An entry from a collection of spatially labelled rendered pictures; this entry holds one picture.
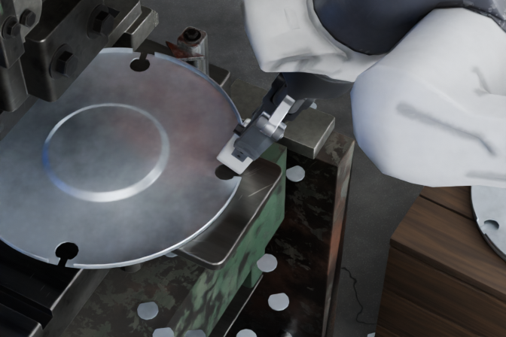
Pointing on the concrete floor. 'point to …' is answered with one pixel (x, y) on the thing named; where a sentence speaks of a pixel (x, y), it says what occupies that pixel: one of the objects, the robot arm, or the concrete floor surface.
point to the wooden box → (442, 272)
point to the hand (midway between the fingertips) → (243, 147)
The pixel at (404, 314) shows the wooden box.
